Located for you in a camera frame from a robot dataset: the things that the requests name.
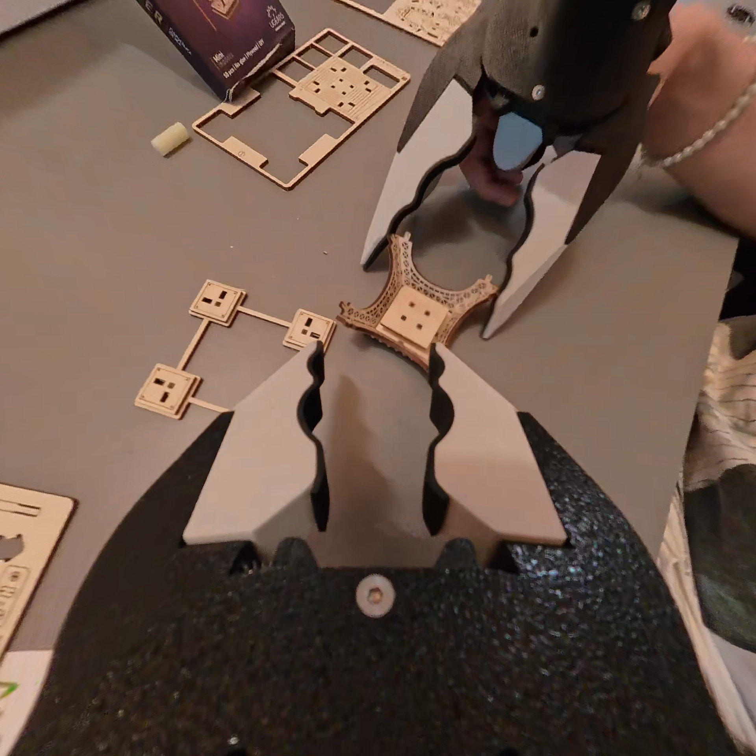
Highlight person's right hand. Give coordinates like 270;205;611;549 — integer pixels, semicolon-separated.
460;6;756;208

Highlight wooden tower base model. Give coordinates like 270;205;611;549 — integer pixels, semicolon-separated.
337;232;500;372

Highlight person's right forearm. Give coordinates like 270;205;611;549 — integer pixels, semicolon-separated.
644;103;756;242

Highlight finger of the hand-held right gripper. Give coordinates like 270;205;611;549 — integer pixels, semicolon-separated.
360;12;491;272
481;133;641;340

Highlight wooden parts sheet rounded corners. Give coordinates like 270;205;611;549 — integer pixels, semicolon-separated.
0;483;79;655

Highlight white paper sheet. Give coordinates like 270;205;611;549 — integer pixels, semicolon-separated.
0;650;54;756

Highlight purple cardboard box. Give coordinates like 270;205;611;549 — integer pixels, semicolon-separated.
135;0;296;102

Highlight silver chain bracelet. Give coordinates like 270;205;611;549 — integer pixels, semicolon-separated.
638;83;756;172

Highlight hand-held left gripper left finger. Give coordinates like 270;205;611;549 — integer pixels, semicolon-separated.
182;340;330;562

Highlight wooden frame with square part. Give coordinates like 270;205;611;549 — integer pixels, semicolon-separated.
193;28;412;191

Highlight small cream cylinder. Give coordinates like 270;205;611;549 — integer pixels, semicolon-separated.
150;121;191;158

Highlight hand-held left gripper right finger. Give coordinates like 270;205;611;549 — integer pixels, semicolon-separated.
421;341;569;568

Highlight wooden frame with square tiles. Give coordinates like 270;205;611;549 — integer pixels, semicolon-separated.
135;279;337;421

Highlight wooden laser-cut parts sheet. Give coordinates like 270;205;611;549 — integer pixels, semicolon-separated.
337;0;482;47

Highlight grey desk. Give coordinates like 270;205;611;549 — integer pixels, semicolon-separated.
0;0;740;656

